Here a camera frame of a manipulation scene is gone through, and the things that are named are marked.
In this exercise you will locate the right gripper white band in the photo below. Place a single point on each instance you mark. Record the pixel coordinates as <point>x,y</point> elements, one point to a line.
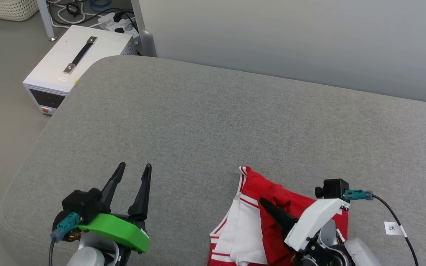
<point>314,220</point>

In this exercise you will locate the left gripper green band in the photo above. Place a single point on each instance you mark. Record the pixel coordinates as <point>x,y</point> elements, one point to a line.
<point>120,229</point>

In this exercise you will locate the red and white garment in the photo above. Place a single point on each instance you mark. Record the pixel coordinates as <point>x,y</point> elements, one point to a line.
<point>246,225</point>

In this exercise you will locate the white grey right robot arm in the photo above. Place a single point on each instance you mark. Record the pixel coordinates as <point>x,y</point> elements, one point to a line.
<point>353,251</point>

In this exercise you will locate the grey fabric sofa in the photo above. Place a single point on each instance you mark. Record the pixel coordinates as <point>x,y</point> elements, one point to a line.
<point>213,125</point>

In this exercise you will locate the white power supply box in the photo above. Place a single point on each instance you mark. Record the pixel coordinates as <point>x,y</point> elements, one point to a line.
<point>76,59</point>

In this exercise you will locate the white power strip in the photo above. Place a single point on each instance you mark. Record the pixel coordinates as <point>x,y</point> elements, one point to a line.
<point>118,24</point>

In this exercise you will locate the grey metal table leg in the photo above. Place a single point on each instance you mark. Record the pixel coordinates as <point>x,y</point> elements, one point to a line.
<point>46,18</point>

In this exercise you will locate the white woven laundry basket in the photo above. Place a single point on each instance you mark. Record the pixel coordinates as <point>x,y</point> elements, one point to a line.
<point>9,7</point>

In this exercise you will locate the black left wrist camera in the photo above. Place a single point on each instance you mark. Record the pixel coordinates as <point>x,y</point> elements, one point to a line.
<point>81,205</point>

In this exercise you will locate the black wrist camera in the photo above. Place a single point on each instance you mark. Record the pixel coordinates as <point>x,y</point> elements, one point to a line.
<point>333,189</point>
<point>81,205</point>

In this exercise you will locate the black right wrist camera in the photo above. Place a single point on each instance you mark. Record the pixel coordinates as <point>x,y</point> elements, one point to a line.
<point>333,189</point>

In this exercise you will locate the grey partition foot post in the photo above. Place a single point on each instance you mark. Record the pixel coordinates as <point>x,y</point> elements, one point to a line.
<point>144,33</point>

